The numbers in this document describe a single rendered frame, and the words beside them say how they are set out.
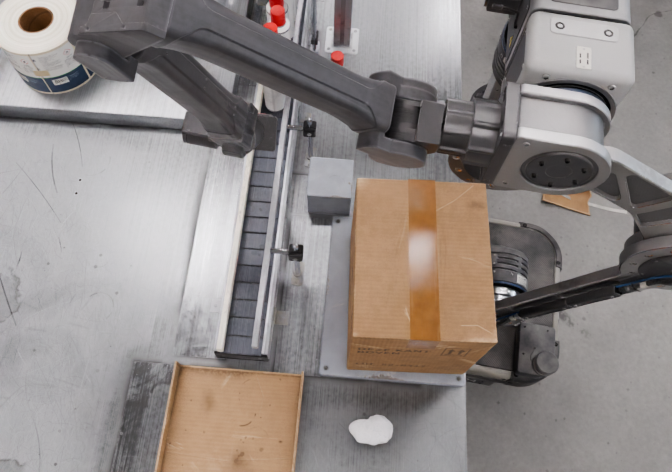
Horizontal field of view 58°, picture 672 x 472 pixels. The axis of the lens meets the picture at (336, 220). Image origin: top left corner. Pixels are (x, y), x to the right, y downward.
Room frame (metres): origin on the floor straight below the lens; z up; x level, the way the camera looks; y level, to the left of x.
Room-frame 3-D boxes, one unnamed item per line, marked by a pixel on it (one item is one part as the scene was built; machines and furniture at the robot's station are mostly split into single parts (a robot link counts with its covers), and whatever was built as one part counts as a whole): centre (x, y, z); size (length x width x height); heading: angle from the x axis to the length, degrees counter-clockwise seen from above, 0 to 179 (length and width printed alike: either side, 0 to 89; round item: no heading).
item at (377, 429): (0.14, -0.09, 0.85); 0.08 x 0.07 x 0.04; 61
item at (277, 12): (0.98, 0.15, 0.98); 0.05 x 0.05 x 0.20
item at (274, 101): (0.88, 0.16, 0.98); 0.05 x 0.05 x 0.20
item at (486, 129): (0.44, -0.17, 1.45); 0.09 x 0.08 x 0.12; 172
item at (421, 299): (0.40, -0.16, 0.99); 0.30 x 0.24 x 0.27; 0
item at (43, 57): (0.97, 0.71, 0.95); 0.20 x 0.20 x 0.14
